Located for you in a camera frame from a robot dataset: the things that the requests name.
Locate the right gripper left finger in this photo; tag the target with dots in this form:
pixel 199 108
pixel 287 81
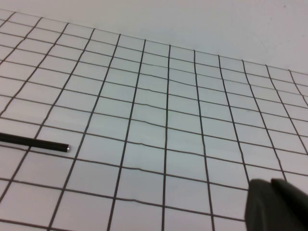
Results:
pixel 260 207

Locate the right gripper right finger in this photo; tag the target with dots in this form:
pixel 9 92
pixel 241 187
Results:
pixel 294 207

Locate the black pen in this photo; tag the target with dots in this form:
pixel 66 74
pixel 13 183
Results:
pixel 36 143

